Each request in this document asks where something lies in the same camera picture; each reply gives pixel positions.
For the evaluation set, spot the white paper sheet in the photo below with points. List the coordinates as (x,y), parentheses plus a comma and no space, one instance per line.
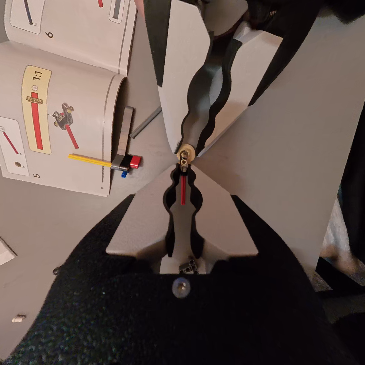
(5,252)

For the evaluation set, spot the grey lego beam yellow axle assembly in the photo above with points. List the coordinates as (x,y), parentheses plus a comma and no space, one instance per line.
(125,134)

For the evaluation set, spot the black lego assembly red axle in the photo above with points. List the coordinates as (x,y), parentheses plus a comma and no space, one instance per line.
(183,188)

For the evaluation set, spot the long grey lego axle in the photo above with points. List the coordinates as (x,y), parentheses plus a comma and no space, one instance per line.
(145,122)

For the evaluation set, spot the black chair base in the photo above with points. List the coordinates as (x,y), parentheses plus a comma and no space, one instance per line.
(336,281)

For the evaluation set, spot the person's black clothing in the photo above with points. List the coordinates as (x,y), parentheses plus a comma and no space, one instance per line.
(355,171)

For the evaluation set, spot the black lego pin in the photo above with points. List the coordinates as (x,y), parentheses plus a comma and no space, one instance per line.
(57,270)

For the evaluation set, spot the lego instruction booklet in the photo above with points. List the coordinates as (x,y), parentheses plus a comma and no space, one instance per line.
(71,85)

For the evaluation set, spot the tan round lego gear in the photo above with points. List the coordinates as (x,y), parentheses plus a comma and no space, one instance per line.
(191,150)

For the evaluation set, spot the dark grey lego connector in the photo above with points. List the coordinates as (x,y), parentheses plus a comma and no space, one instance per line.
(188,267)

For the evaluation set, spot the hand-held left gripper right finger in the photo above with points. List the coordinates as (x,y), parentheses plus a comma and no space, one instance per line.
(225,225)

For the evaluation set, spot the person's right forearm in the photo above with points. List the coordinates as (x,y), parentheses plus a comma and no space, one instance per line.
(348,10)

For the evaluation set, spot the small white lego piece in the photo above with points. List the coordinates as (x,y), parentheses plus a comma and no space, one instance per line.
(19,318)

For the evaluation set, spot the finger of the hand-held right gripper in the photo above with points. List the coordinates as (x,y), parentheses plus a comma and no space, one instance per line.
(179,57)
(251,57)

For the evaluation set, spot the white fuzzy cloth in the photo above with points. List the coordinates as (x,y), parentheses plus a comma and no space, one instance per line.
(336,245)

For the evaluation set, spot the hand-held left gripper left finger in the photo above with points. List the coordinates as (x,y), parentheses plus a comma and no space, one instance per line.
(142,222)

